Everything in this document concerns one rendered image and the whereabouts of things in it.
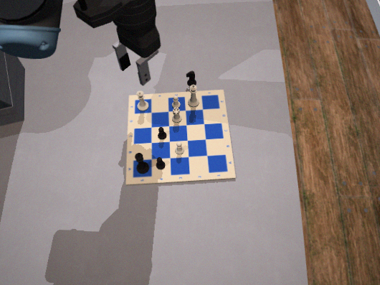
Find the blue and cream chessboard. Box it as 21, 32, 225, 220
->
126, 90, 236, 186

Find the white pawn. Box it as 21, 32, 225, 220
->
175, 142, 184, 154
172, 95, 180, 108

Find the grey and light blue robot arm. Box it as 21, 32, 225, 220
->
0, 0, 63, 59

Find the white chess queen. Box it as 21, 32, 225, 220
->
137, 91, 149, 111

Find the white chess king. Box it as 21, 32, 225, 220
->
188, 85, 199, 107

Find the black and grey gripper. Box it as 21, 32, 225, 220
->
73, 0, 161, 86

